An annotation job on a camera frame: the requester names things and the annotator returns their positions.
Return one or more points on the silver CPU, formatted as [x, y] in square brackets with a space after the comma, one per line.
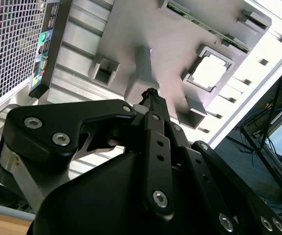
[209, 71]

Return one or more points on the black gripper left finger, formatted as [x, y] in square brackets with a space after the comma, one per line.
[45, 122]

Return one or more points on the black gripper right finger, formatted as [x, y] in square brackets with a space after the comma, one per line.
[229, 175]

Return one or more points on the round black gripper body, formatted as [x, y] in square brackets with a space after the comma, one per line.
[94, 203]

